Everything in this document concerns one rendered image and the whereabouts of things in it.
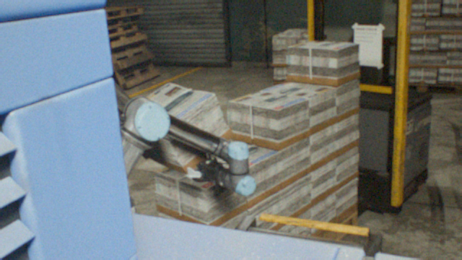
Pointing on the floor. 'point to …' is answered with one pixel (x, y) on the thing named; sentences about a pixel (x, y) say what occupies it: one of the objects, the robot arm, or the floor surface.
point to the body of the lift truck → (372, 137)
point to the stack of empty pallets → (122, 27)
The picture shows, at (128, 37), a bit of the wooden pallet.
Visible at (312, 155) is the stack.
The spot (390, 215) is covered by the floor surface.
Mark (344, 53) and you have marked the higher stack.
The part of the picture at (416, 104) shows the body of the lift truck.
